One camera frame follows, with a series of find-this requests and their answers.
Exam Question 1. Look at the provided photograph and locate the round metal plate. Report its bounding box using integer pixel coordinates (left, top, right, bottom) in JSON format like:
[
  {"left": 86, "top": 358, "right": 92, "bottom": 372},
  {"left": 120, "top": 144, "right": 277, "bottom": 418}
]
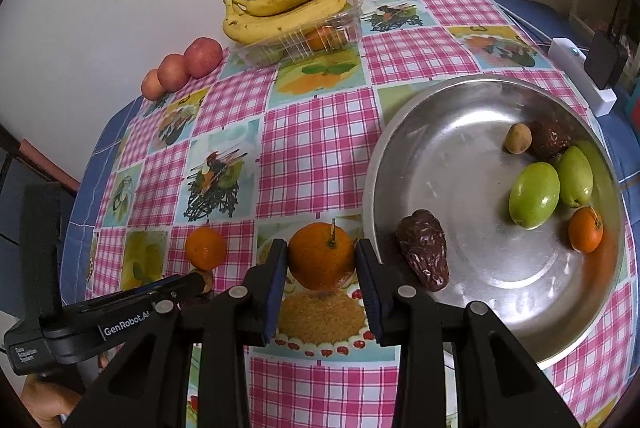
[{"left": 362, "top": 75, "right": 627, "bottom": 370}]

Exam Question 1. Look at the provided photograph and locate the clear plastic container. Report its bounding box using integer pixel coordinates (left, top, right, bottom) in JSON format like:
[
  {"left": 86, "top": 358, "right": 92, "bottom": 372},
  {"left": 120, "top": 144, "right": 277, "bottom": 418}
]
[{"left": 235, "top": 0, "right": 363, "bottom": 66}]

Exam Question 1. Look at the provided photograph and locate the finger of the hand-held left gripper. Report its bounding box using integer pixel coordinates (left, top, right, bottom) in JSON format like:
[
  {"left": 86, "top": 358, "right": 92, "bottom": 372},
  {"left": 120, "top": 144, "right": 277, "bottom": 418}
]
[{"left": 149, "top": 272, "right": 213, "bottom": 305}]

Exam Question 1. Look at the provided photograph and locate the large dark brown date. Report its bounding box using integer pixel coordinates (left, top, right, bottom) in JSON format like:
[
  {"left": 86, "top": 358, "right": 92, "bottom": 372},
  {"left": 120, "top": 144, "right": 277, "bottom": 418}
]
[{"left": 396, "top": 209, "right": 450, "bottom": 292}]

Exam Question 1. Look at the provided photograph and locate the orange inside plastic container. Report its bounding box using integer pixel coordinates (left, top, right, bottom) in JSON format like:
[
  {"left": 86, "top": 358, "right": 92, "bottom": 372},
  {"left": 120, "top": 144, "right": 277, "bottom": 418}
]
[{"left": 305, "top": 25, "right": 348, "bottom": 52}]

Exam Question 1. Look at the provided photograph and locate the small pale red apple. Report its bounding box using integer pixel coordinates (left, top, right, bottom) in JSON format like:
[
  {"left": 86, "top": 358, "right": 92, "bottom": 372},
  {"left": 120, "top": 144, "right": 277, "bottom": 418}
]
[{"left": 141, "top": 69, "right": 166, "bottom": 101}]

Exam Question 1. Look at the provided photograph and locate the black power adapter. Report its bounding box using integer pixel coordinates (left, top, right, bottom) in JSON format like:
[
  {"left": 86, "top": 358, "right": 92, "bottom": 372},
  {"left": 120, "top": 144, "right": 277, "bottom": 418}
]
[{"left": 585, "top": 30, "right": 628, "bottom": 90}]

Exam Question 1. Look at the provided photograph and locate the round green jujube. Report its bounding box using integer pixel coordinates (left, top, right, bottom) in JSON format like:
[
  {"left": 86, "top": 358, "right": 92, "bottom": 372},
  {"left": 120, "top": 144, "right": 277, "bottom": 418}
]
[{"left": 508, "top": 162, "right": 561, "bottom": 229}]

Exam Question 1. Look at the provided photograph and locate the middle reddish potato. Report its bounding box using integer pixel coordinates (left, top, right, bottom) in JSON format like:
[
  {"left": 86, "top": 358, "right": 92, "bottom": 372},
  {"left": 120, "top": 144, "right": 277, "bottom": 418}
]
[{"left": 158, "top": 54, "right": 190, "bottom": 91}]

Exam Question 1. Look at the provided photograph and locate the oval green jujube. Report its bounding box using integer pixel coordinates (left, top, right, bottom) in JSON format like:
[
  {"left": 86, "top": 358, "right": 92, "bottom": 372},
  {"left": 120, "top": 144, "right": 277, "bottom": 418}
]
[{"left": 556, "top": 145, "right": 594, "bottom": 209}]

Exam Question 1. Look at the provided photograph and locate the right red potato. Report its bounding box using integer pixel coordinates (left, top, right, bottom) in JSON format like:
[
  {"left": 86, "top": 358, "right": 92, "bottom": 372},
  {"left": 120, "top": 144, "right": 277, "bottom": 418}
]
[{"left": 184, "top": 37, "right": 224, "bottom": 79}]

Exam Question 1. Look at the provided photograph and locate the large orange with stem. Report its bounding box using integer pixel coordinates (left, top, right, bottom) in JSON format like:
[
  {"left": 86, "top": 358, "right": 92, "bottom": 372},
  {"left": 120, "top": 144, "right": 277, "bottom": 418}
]
[{"left": 288, "top": 222, "right": 357, "bottom": 293}]

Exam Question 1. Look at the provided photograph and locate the person's left hand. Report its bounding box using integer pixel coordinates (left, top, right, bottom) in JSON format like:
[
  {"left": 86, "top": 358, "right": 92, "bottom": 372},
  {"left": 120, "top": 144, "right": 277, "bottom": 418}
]
[{"left": 22, "top": 374, "right": 82, "bottom": 428}]

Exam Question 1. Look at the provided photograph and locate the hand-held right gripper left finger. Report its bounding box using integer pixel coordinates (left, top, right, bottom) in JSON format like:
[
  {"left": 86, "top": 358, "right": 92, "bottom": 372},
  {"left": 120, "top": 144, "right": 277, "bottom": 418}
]
[{"left": 65, "top": 238, "right": 290, "bottom": 428}]

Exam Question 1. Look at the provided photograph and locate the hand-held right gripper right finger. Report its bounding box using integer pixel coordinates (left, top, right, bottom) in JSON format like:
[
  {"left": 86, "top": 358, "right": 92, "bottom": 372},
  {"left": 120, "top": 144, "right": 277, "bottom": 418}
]
[{"left": 354, "top": 238, "right": 581, "bottom": 428}]

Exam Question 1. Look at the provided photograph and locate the white power strip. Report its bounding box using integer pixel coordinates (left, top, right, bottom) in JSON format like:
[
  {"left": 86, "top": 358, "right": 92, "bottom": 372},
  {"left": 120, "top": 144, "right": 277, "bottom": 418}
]
[{"left": 548, "top": 37, "right": 617, "bottom": 116}]

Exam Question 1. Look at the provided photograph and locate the small orange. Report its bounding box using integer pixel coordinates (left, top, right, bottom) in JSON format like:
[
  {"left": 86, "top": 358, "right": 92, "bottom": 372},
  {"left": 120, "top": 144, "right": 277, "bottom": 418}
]
[
  {"left": 184, "top": 227, "right": 228, "bottom": 271},
  {"left": 568, "top": 205, "right": 604, "bottom": 254}
]

